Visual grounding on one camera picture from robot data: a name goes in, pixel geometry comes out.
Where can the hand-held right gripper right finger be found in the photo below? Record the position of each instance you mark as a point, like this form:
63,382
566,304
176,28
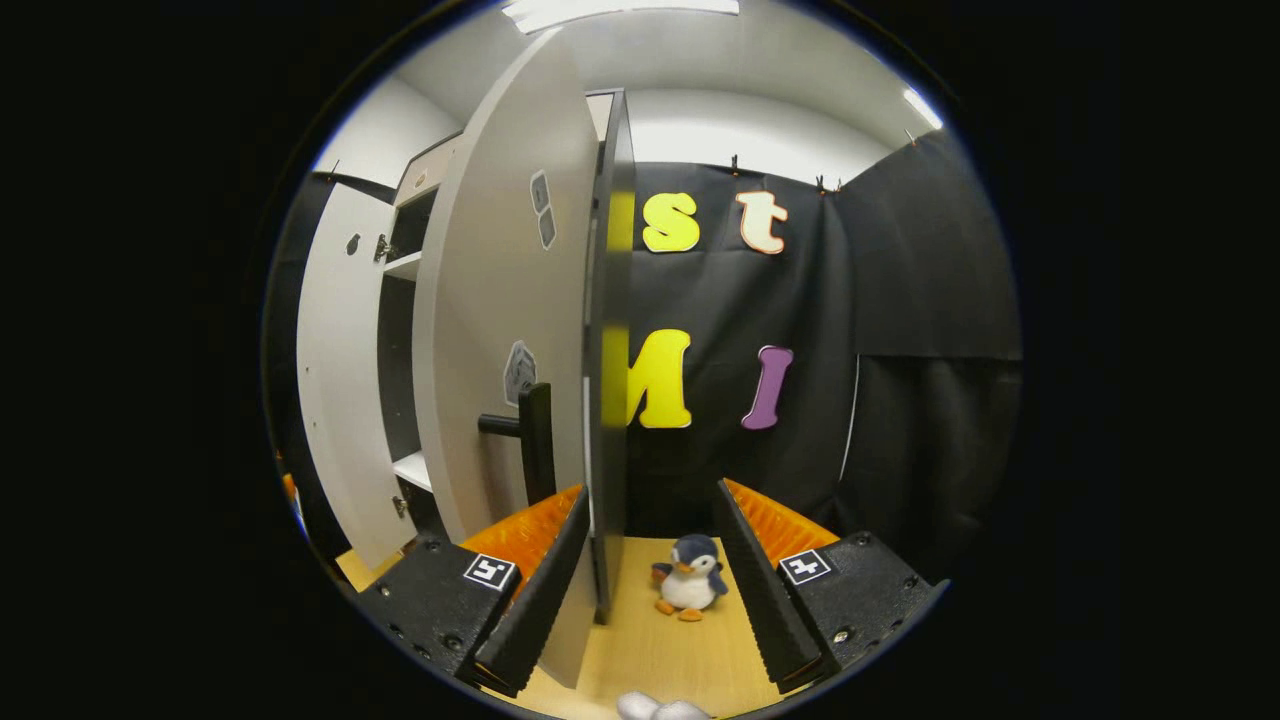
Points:
760,590

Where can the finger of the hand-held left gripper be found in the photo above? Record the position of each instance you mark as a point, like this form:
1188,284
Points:
289,487

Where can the beige cabinet drawer front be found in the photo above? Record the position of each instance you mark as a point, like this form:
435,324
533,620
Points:
425,180

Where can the penguin plush toy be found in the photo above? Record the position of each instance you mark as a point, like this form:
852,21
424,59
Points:
690,585

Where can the grey and beige cabinet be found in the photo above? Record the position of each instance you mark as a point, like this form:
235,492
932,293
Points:
610,450

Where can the beige cabinet door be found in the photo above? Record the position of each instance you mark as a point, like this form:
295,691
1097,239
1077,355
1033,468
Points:
345,400
480,300

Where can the black backdrop cloth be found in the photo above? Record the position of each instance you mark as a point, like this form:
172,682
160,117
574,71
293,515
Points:
920,260

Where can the large ceiling light panel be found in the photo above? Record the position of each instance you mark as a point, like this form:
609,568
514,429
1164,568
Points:
620,12

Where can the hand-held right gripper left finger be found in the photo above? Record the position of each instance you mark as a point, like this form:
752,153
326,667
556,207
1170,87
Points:
535,595

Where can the white cabinet shelf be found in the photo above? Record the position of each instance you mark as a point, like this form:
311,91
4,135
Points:
405,265
415,470

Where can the small ceiling light panel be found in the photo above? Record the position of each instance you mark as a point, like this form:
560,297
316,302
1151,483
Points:
922,108

